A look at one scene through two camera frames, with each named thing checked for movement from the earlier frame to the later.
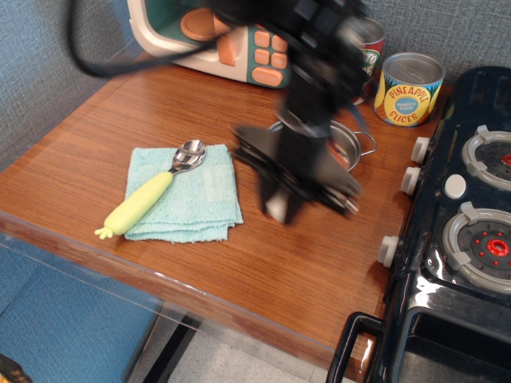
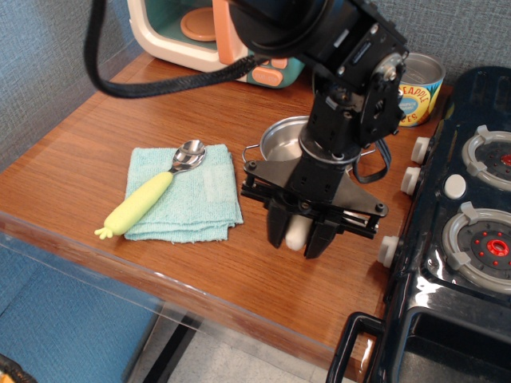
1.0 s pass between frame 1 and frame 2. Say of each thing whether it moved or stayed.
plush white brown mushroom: moved
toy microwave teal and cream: stayed
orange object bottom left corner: stayed
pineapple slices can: stayed
